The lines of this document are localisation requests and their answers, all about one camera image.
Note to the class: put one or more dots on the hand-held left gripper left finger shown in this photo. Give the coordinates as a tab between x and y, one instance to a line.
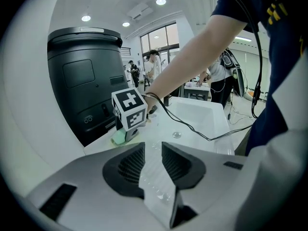
125	170

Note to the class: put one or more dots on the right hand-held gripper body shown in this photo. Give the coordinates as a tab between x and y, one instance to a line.
130	107

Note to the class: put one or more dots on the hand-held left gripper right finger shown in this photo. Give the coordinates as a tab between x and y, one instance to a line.
183	170

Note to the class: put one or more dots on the light green sponge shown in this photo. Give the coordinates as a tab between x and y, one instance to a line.
119	137

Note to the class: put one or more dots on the person's right forearm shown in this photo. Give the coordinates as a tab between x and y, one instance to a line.
192	56

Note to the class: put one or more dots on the person's right hand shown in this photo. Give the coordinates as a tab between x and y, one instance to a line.
151	105

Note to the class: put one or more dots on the black wrist band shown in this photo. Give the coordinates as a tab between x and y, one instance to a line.
151	95

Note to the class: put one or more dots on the metal sink drain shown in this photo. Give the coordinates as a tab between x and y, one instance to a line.
176	135

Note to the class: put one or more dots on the white sink basin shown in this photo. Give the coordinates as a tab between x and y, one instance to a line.
192	129

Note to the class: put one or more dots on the large black machine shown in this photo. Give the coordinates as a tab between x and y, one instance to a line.
84	80

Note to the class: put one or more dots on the round ceiling light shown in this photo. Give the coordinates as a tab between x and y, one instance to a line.
160	1
125	24
85	18

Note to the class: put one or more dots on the ceiling air conditioner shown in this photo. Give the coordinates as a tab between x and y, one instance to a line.
140	9

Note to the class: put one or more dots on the person's black printed shirt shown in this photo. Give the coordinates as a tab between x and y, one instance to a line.
276	56

